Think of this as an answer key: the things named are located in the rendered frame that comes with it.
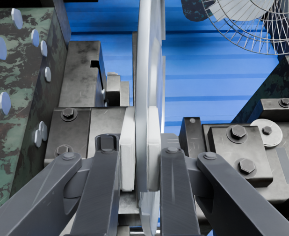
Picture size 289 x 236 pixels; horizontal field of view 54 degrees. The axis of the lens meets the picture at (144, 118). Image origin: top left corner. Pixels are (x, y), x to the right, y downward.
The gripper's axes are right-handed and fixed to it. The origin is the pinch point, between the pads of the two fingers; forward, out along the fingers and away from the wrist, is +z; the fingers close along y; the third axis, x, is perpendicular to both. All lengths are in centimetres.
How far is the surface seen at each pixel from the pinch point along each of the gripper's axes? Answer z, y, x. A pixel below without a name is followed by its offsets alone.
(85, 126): 20.0, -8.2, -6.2
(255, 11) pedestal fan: 93, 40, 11
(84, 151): 16.9, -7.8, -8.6
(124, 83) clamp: 46.9, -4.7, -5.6
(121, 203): 22.7, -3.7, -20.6
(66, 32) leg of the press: 38.2, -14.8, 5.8
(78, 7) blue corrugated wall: 262, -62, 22
